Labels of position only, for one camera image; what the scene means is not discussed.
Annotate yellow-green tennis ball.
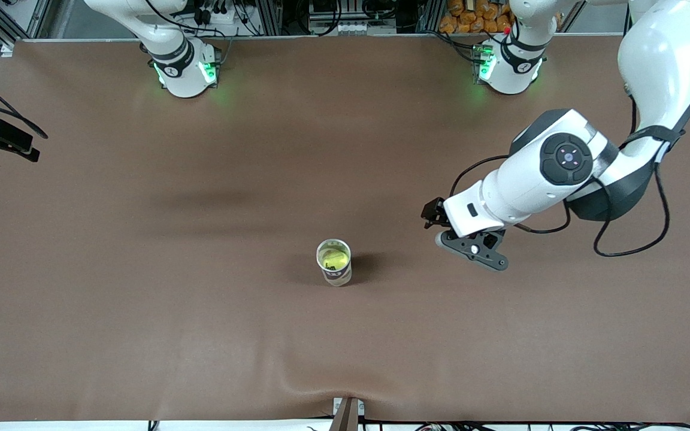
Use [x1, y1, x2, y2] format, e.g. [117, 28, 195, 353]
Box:
[320, 248, 349, 271]

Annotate clear Wilson tennis ball can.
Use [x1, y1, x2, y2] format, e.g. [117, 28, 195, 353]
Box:
[316, 238, 353, 287]

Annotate brown table mat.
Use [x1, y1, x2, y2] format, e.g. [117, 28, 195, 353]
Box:
[0, 35, 690, 423]

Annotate orange snack bags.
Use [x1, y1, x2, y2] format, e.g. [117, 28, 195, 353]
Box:
[439, 0, 516, 35]

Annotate long white power strip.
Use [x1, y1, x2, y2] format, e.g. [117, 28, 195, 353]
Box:
[308, 20, 398, 37]

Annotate white power strip, black plugs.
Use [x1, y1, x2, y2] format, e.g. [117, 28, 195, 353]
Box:
[192, 3, 244, 26]

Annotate aluminium frame strut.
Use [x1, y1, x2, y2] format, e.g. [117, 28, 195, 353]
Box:
[0, 0, 76, 57]

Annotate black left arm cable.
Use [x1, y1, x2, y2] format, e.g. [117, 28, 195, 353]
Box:
[450, 87, 673, 258]

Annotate aluminium profile post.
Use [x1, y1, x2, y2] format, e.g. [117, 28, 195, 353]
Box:
[259, 0, 286, 35]
[417, 0, 443, 34]

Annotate white mounting bracket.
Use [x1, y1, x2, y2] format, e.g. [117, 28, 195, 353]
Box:
[333, 397, 365, 418]

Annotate brown grey stand post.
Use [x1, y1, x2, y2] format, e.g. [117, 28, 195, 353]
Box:
[329, 397, 359, 431]

